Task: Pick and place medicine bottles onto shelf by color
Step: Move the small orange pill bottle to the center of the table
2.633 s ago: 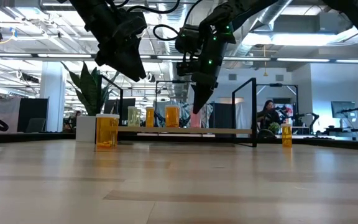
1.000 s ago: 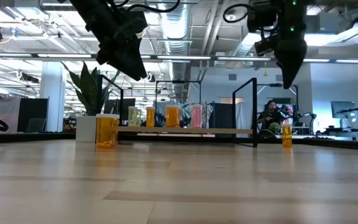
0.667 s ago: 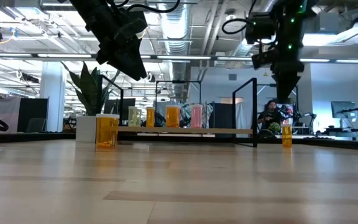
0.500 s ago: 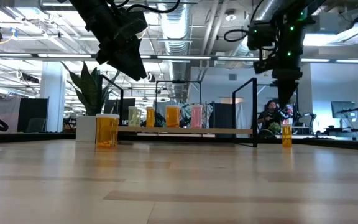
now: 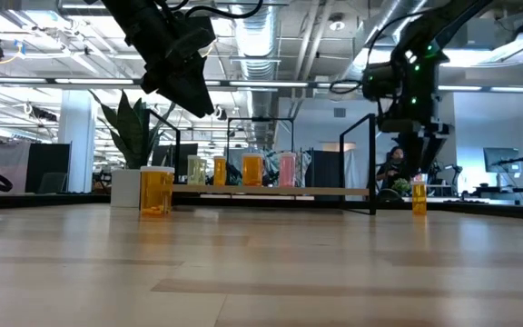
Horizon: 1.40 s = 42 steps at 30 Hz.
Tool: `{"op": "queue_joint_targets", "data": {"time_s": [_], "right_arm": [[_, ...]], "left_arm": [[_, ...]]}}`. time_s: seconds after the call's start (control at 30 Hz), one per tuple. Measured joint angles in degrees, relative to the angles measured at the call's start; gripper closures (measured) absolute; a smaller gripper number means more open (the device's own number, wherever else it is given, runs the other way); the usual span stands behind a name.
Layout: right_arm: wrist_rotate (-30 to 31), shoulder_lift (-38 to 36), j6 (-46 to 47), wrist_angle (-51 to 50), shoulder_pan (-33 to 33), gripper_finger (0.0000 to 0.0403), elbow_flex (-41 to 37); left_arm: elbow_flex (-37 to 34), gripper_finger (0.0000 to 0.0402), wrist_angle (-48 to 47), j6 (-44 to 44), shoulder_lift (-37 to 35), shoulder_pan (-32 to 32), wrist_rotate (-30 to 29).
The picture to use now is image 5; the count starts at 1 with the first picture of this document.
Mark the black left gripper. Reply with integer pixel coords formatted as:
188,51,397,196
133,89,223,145
124,11,218,119

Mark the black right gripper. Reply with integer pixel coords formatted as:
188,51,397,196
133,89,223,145
376,115,454,176

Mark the large orange medicine bottle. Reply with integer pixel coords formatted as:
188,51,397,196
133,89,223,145
139,165,176,218
242,153,264,188

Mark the small pink medicine bottle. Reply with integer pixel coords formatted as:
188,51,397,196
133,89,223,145
279,152,298,189

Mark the person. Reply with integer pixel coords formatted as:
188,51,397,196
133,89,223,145
376,145,410,191

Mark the small green desk plant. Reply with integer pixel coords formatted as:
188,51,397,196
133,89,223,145
391,177,412,197

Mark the black monitor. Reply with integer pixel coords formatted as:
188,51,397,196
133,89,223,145
482,147,521,174
152,143,199,179

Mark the green snake plant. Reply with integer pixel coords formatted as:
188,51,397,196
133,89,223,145
89,89,177,172

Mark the black partition panel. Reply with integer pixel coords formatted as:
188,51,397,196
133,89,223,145
311,150,349,190
25,143,72,195

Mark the pale pink hanging cloth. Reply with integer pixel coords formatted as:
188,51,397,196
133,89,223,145
0,139,32,195

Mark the silver ventilation duct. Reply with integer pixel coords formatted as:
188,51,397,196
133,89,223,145
333,0,429,85
230,0,285,82

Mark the wooden shelf black metal frame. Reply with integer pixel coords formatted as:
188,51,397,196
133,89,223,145
144,107,378,216

